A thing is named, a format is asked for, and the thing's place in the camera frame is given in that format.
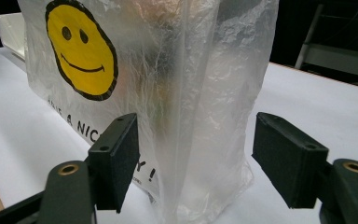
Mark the clear smiley face plastic bag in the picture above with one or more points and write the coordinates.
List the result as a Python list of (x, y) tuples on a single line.
[(199, 93)]

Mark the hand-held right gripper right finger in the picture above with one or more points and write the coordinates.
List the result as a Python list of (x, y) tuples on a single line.
[(289, 161)]

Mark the white plastic tray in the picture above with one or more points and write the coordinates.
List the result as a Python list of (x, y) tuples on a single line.
[(11, 34)]

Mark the grey metal stand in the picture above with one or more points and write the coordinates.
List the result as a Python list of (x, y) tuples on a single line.
[(338, 59)]

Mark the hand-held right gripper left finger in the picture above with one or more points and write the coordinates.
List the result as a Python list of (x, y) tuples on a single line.
[(115, 161)]

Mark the white table cover sheet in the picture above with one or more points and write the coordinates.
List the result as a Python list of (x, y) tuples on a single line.
[(28, 140)]

